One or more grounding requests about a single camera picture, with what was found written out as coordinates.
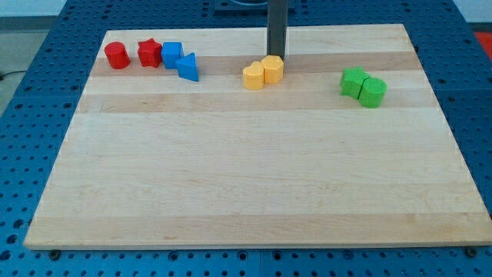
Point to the red cylinder block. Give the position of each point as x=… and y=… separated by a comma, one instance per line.
x=117, y=55

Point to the wooden board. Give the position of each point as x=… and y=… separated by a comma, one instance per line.
x=154, y=161

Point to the blue cube block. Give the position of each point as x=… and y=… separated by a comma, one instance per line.
x=170, y=53

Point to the green cylinder block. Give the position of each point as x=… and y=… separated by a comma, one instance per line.
x=372, y=92

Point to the yellow heart block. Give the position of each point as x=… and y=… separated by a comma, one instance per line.
x=253, y=76

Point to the green star block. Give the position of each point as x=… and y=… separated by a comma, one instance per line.
x=352, y=80

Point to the blue triangle block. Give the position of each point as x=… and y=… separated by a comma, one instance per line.
x=187, y=67

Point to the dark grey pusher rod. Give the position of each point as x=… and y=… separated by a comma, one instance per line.
x=277, y=27

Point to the red star block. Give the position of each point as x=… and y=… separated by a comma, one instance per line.
x=149, y=53

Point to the yellow hexagon block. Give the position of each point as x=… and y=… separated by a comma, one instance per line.
x=273, y=69

